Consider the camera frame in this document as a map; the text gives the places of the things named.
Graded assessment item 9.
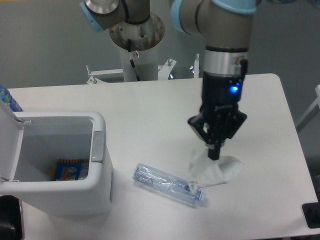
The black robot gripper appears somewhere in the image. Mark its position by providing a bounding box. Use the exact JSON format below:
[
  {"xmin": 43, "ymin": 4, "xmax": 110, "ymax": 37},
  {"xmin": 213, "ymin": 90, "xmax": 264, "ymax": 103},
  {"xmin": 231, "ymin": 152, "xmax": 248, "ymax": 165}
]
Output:
[{"xmin": 187, "ymin": 71, "xmax": 247, "ymax": 161}]

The white paper tissue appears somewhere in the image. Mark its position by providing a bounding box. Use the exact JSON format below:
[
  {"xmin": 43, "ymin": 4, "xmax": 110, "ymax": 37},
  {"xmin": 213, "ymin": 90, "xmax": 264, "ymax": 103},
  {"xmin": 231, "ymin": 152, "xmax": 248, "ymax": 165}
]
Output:
[{"xmin": 187, "ymin": 149, "xmax": 244, "ymax": 192}]

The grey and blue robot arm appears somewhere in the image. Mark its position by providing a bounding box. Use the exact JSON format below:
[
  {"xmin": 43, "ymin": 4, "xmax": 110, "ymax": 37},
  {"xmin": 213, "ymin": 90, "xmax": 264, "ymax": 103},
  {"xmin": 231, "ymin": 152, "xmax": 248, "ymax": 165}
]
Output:
[{"xmin": 79, "ymin": 0, "xmax": 260, "ymax": 160}]

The white plastic trash can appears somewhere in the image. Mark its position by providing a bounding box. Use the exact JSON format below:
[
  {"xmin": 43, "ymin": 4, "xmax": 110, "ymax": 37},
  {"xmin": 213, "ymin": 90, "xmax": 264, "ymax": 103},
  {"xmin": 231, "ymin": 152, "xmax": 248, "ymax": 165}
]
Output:
[{"xmin": 0, "ymin": 111, "xmax": 113, "ymax": 215}]

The white trash can lid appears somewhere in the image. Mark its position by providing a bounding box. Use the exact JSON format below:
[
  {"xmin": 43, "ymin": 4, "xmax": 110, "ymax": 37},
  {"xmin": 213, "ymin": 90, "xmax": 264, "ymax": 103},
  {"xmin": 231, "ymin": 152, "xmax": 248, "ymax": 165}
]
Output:
[{"xmin": 0, "ymin": 100, "xmax": 24, "ymax": 182}]

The blue patterned cylinder can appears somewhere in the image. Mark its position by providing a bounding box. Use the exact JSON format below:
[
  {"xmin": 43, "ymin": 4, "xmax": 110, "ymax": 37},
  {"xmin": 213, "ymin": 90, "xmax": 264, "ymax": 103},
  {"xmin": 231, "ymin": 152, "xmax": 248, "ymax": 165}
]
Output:
[{"xmin": 0, "ymin": 85, "xmax": 24, "ymax": 112}]

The clear plastic water bottle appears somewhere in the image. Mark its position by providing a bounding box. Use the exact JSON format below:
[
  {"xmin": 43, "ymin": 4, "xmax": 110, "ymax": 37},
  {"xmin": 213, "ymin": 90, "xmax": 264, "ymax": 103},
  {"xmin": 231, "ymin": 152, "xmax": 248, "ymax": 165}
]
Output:
[{"xmin": 132, "ymin": 163, "xmax": 207, "ymax": 208}]

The black clamp bottom right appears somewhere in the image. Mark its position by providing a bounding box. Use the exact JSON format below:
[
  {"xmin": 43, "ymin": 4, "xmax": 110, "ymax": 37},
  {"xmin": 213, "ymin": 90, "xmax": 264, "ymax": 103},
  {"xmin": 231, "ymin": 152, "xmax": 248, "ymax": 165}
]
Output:
[{"xmin": 302, "ymin": 202, "xmax": 320, "ymax": 229}]

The blue and orange snack wrapper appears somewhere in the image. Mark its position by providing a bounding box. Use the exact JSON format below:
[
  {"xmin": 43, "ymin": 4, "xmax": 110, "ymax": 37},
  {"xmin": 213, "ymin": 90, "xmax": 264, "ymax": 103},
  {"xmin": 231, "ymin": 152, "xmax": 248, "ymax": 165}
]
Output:
[{"xmin": 48, "ymin": 159, "xmax": 90, "ymax": 181}]

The black device bottom left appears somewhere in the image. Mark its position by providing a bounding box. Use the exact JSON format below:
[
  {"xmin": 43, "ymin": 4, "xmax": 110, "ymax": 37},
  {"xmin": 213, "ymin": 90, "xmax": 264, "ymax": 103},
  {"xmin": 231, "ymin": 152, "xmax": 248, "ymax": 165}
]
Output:
[{"xmin": 0, "ymin": 195, "xmax": 23, "ymax": 240}]

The white bracket with bolt right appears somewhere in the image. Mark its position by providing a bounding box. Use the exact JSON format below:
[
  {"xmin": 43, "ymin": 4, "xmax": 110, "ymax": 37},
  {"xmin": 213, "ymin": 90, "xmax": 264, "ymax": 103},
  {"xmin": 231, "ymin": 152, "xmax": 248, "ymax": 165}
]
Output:
[{"xmin": 189, "ymin": 53, "xmax": 200, "ymax": 79}]

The white bracket with bolt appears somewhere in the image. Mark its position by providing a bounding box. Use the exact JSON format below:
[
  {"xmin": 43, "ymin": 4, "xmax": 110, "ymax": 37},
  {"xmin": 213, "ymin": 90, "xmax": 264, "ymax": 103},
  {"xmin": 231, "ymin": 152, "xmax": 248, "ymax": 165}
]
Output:
[
  {"xmin": 86, "ymin": 65, "xmax": 124, "ymax": 85},
  {"xmin": 189, "ymin": 53, "xmax": 200, "ymax": 79},
  {"xmin": 158, "ymin": 58, "xmax": 177, "ymax": 81}
]

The white bracket with bolt middle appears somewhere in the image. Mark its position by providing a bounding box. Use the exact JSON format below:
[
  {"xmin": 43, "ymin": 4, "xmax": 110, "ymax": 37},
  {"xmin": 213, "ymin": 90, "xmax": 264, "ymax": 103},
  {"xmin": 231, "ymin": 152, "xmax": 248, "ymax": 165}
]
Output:
[{"xmin": 158, "ymin": 58, "xmax": 177, "ymax": 81}]

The white metal frame right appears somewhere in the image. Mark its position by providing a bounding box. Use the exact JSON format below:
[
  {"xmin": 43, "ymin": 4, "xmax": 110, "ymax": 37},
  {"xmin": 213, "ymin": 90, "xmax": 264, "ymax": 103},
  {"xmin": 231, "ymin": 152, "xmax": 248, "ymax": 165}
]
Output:
[{"xmin": 295, "ymin": 84, "xmax": 320, "ymax": 133}]

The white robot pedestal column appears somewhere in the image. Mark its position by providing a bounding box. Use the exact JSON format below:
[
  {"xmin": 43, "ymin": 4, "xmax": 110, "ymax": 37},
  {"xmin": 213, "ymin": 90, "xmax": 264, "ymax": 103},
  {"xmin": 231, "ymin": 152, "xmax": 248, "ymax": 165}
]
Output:
[{"xmin": 109, "ymin": 13, "xmax": 165, "ymax": 82}]

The black cable on pedestal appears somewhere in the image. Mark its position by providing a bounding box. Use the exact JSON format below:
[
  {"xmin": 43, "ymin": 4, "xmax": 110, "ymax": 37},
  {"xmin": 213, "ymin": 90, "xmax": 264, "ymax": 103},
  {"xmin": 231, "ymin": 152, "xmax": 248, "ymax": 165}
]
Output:
[{"xmin": 126, "ymin": 38, "xmax": 142, "ymax": 82}]

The white bracket with bolt left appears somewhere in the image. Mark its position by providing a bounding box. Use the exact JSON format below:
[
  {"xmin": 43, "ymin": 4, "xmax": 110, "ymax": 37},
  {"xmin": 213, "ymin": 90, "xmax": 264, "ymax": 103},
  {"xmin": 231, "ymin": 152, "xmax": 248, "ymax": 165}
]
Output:
[{"xmin": 86, "ymin": 65, "xmax": 124, "ymax": 85}]

